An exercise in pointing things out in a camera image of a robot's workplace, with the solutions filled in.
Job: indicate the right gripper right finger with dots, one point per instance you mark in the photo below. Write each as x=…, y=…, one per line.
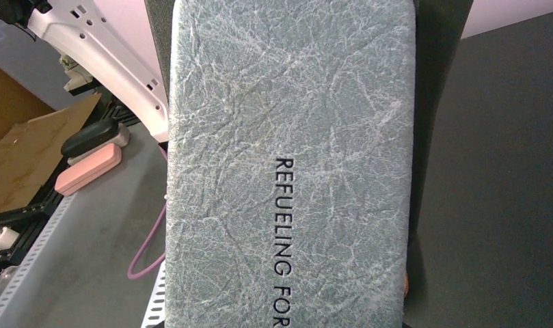
x=439, y=26

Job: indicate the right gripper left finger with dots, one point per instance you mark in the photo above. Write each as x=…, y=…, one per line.
x=160, y=15

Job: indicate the blue-grey glasses case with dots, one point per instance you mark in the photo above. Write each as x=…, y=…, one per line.
x=290, y=163

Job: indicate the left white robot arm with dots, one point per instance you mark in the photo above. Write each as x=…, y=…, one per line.
x=57, y=48

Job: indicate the black glasses case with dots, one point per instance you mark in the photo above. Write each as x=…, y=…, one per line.
x=90, y=137

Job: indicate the pink glasses case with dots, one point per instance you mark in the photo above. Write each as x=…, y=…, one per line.
x=88, y=169

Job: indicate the brown cardboard box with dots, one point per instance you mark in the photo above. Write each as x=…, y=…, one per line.
x=31, y=135

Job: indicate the black front frame rail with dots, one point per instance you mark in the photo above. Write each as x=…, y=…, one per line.
x=29, y=220

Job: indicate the white slotted cable duct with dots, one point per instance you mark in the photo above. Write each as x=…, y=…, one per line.
x=75, y=274

